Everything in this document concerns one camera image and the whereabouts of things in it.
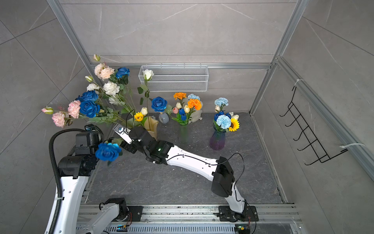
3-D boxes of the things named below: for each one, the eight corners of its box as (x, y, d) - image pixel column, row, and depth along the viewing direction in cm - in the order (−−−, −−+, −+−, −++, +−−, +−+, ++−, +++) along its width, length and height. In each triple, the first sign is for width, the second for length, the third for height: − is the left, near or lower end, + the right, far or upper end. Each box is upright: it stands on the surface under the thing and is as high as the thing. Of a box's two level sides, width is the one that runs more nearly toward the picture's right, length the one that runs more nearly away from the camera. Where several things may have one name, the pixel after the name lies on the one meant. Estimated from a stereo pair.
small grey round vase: (164, 127, 113) (162, 119, 105) (160, 122, 117) (158, 113, 109) (171, 124, 115) (169, 116, 107) (167, 119, 119) (165, 110, 111)
